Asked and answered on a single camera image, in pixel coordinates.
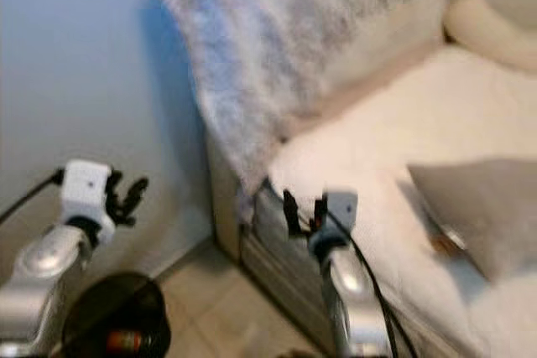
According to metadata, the black round container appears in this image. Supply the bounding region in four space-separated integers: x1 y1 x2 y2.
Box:
60 270 170 358

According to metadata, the white quilted mattress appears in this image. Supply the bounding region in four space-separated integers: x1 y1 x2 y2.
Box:
239 44 537 358

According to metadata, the orange can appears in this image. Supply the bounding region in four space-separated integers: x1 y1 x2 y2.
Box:
105 330 145 355

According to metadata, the grey pillow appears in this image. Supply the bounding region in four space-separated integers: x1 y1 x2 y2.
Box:
407 158 537 283

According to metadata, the cream bolster pillow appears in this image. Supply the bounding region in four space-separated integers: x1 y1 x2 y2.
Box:
443 0 537 74

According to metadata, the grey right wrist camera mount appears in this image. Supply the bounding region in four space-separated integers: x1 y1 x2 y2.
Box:
326 190 358 237

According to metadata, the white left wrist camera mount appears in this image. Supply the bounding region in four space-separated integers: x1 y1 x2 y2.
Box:
60 159 117 229

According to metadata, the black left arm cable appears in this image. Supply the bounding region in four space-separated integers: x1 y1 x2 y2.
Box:
0 169 65 225

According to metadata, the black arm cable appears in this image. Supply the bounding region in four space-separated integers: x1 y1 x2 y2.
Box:
331 207 420 358
0 169 65 225

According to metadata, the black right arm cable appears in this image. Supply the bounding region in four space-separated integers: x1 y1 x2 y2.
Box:
331 207 420 358

